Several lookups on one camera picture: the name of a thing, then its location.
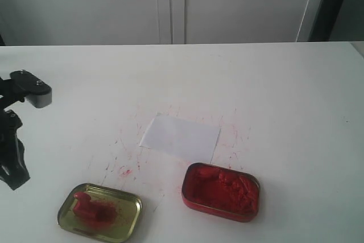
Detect red rubber stamp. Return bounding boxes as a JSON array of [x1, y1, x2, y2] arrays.
[[73, 192, 102, 221]]

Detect white cabinet doors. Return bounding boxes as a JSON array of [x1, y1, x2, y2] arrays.
[[1, 0, 309, 46]]

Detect dark door frame post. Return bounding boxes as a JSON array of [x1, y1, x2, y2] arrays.
[[308, 0, 344, 42]]

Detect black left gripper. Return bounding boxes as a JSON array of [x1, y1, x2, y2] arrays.
[[1, 79, 30, 190]]

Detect white paper sheet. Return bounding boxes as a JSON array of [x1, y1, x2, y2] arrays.
[[139, 113, 221, 163]]

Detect red ink paste tin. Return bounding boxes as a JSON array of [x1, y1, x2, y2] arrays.
[[181, 163, 260, 223]]

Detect gold tin lid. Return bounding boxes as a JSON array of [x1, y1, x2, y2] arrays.
[[57, 183, 142, 242]]

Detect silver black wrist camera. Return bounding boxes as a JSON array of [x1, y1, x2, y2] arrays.
[[10, 70, 52, 109]]

